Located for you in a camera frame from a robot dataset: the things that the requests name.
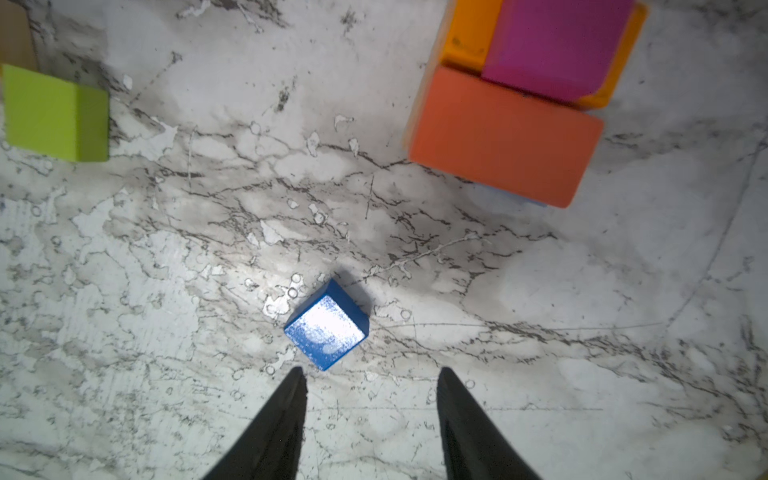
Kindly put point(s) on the magenta cube block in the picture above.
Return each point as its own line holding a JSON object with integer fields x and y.
{"x": 561, "y": 50}

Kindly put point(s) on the small orange cube block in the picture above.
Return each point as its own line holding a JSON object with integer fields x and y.
{"x": 16, "y": 38}

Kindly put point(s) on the orange rectangular block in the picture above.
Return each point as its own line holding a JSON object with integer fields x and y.
{"x": 472, "y": 27}

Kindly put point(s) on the lime green cube block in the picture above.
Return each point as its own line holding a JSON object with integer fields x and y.
{"x": 54, "y": 117}

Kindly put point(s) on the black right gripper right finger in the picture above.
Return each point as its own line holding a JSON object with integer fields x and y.
{"x": 473, "y": 447}

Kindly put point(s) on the blue number cube block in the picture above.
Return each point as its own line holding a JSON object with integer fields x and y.
{"x": 328, "y": 325}

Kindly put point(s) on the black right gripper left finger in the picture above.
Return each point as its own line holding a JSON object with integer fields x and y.
{"x": 270, "y": 447}

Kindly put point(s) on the light blue rectangular block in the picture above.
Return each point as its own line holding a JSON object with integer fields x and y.
{"x": 490, "y": 193}

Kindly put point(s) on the red rectangular block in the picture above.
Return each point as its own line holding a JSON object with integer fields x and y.
{"x": 502, "y": 138}

